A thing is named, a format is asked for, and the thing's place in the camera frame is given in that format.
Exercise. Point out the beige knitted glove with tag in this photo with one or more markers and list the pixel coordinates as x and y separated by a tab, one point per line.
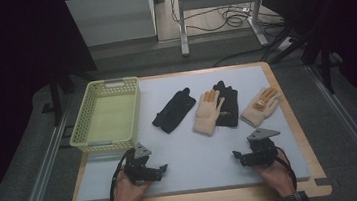
258	109

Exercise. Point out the black metal stand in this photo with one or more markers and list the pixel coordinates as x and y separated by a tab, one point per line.
327	71
55	100

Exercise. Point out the white cabinet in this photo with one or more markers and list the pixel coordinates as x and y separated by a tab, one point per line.
111	18

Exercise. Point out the black glove with small label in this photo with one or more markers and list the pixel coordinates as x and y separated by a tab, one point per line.
230	103

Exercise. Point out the person's right hand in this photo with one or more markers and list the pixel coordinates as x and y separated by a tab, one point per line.
280	177

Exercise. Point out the person's left hand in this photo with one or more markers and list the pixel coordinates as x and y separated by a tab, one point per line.
126	194

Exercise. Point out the pale blue foam mat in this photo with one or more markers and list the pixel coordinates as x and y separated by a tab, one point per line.
184	146

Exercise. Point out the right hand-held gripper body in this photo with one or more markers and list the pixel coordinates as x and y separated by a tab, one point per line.
261	153

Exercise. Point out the aluminium rail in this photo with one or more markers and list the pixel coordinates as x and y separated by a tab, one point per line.
41	182
353	129

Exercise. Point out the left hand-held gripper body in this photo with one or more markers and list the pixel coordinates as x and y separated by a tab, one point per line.
136	167

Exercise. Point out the pale yellow plastic basket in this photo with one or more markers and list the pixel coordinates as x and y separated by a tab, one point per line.
109	119

